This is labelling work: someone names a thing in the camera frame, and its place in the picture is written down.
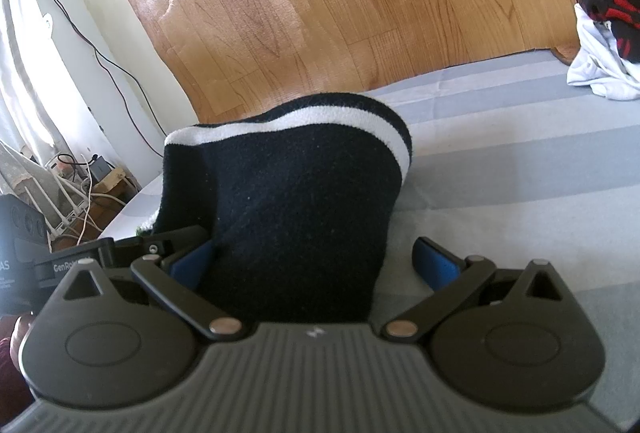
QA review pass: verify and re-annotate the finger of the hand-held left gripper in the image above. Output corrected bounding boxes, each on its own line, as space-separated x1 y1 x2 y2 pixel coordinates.
115 225 212 267

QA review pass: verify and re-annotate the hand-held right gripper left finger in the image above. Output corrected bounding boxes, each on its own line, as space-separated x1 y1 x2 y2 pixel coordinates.
35 240 244 343

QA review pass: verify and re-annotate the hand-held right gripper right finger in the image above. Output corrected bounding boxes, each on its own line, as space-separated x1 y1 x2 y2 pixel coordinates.
380 235 574 344

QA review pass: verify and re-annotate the navy green white striped sweater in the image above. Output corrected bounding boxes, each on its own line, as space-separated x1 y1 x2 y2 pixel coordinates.
136 93 413 325

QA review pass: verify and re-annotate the person's left hand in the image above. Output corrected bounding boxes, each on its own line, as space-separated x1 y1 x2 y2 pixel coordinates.
10 314 36 354

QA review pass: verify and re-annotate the small wooden box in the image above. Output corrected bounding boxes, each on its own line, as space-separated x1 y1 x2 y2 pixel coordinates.
92 167 142 204

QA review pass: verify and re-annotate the white router with antennas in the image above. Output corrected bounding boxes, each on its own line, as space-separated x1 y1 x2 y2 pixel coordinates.
22 157 108 244

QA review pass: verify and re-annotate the grey power adapter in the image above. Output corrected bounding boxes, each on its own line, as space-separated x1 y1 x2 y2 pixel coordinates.
86 154 115 181

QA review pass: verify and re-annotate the grey striped bed sheet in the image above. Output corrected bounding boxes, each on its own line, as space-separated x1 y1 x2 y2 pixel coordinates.
100 46 640 366

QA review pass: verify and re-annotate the white lace curtain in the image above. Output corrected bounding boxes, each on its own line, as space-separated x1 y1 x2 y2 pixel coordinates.
0 0 76 196

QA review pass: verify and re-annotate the white garment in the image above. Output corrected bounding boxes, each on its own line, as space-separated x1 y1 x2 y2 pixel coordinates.
566 3 640 102

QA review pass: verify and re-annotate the black wall cable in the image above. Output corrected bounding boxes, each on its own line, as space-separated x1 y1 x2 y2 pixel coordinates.
21 0 168 154

